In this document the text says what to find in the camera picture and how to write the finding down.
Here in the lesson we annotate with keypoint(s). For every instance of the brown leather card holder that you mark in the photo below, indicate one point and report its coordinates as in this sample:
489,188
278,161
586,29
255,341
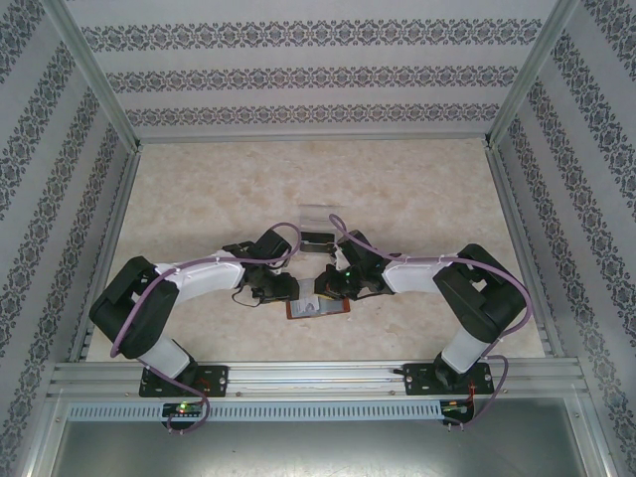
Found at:
335,308

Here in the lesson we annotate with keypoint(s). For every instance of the small circuit board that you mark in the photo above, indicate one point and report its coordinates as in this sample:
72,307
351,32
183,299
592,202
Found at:
454,406

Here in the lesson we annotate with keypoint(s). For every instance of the wide aluminium mounting rail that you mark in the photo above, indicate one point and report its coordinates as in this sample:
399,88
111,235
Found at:
318,380

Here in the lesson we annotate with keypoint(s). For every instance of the clear acrylic card stand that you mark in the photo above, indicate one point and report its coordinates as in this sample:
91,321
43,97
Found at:
323,213

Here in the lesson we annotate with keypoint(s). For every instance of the circuit board green light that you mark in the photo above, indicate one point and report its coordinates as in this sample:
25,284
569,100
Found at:
184,408

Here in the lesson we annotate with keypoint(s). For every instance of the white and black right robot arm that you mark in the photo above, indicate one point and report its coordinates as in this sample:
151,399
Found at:
412,275

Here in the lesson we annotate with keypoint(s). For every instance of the grey metal sheet panel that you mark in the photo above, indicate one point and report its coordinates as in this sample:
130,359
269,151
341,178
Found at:
318,447

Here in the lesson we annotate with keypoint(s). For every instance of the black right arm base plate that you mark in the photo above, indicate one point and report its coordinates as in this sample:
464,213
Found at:
417,380

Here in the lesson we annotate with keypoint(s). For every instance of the aluminium frame rail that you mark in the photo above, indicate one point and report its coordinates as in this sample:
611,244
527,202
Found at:
107,248
318,138
522,248

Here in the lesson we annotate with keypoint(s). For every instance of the aluminium frame post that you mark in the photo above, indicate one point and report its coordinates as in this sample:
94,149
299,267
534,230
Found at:
94,74
529,74

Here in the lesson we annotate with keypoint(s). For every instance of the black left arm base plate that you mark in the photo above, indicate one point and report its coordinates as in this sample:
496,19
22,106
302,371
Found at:
218,380

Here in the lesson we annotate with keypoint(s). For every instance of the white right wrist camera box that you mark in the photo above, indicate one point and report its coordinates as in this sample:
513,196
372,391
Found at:
340,256

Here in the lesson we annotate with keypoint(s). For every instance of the black VIP card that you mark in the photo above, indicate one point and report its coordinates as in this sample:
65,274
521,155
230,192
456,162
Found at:
318,247

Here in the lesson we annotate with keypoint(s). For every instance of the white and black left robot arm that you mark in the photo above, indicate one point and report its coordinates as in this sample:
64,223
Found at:
208,278

